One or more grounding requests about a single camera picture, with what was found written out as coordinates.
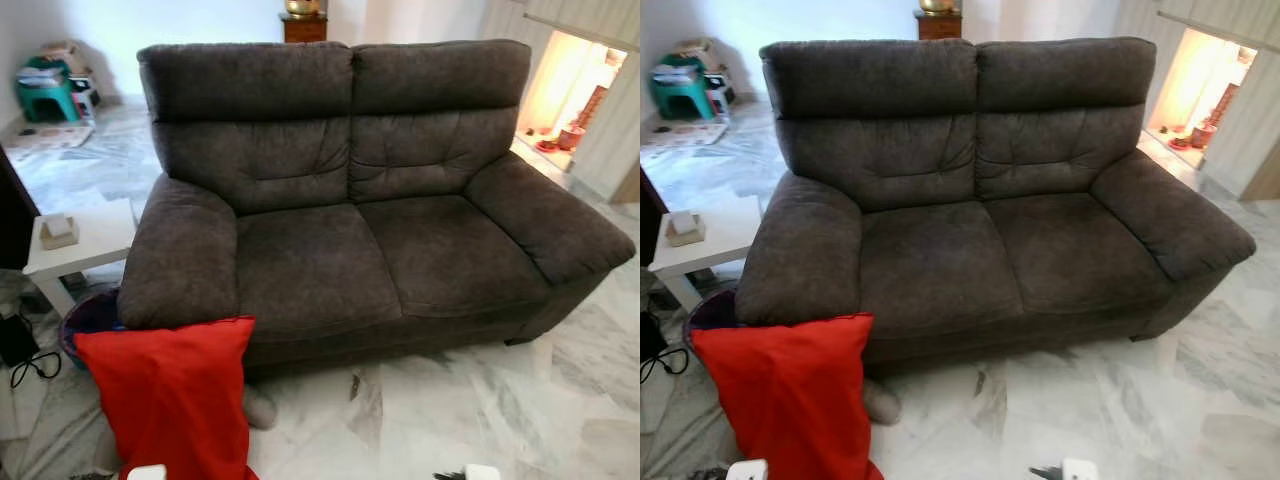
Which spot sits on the red pillow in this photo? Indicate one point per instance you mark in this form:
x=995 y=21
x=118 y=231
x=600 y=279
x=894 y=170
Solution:
x=790 y=400
x=170 y=400

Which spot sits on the dark grey-brown two-seat sofa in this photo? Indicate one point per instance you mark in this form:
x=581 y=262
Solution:
x=1000 y=240
x=380 y=250

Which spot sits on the patterned floor mat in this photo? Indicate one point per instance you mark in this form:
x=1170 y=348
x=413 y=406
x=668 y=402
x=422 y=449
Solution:
x=45 y=137
x=680 y=134

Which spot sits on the purple waste basket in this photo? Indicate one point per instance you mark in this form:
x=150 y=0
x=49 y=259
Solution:
x=90 y=315
x=712 y=308

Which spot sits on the dark brown wooden door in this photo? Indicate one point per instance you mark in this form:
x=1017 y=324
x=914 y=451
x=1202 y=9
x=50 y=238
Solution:
x=12 y=220
x=650 y=222

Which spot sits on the beige tissue box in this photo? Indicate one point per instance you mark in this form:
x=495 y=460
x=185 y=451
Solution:
x=685 y=228
x=58 y=232

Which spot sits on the small red dish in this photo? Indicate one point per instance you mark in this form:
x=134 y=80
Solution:
x=547 y=146
x=1180 y=144

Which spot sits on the white side table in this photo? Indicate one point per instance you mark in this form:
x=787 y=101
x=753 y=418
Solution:
x=722 y=238
x=85 y=250

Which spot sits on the red pot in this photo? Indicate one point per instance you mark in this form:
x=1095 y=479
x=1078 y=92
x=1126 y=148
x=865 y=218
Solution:
x=572 y=136
x=1203 y=134

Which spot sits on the green plastic stool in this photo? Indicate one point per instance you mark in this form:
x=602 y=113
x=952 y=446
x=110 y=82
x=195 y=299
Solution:
x=680 y=97
x=45 y=100

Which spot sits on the brown wooden cabinet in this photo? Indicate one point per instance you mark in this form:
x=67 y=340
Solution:
x=303 y=28
x=938 y=26

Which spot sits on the pile of household items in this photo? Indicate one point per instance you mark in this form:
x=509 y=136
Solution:
x=675 y=68
x=42 y=70

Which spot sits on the small white box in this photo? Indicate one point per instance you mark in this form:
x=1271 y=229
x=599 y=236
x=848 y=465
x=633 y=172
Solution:
x=85 y=97
x=720 y=95

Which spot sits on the golden bowl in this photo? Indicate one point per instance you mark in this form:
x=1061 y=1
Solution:
x=937 y=5
x=303 y=6

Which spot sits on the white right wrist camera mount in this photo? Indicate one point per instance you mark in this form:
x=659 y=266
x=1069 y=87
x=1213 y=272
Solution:
x=482 y=473
x=1079 y=470

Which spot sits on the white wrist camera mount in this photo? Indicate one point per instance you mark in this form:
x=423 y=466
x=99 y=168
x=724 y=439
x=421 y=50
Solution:
x=482 y=473
x=147 y=473
x=1079 y=470
x=747 y=470

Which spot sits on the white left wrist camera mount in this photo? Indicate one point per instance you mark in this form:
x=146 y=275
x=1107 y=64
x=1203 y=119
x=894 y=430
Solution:
x=147 y=473
x=747 y=470

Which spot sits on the beige wall cabinet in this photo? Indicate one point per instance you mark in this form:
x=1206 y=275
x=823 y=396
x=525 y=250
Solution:
x=615 y=130
x=1255 y=120

